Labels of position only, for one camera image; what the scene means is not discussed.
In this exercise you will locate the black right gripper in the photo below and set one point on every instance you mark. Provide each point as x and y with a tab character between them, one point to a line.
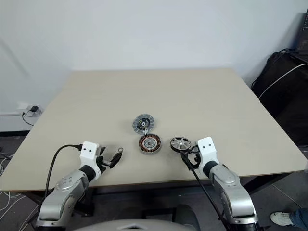
197	156

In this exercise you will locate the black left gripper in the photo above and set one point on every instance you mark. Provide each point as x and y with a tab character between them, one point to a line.
103	161

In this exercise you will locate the silver spoked rotor wheel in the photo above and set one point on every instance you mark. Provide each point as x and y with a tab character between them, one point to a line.
180	143

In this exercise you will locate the copper wound stator housing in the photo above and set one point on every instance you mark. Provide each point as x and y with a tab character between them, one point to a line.
149	144

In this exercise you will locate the silver round motor cover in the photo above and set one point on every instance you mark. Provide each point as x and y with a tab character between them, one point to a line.
143	123

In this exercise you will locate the grey rounded shape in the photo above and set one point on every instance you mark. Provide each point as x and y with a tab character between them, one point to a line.
144	225

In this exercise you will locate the black plug adapter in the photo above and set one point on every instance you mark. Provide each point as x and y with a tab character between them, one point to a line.
34	108

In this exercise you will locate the white sneaker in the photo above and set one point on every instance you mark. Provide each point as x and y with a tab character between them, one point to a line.
280	218

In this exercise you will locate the large black bag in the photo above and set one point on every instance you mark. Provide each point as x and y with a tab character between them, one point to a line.
286	101

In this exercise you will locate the blue jeans leg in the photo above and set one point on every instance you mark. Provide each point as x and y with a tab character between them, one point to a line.
299	217

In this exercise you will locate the black equipment rack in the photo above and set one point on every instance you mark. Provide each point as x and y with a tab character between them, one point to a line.
303	36

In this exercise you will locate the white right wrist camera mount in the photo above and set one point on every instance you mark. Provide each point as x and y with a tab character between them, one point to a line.
207	149

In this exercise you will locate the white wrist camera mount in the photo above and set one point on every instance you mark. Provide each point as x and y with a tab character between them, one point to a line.
89	154
207	149

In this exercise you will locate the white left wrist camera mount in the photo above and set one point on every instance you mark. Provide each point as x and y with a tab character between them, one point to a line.
89	154

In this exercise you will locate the white wall power socket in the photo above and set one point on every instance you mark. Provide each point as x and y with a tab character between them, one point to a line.
29	109

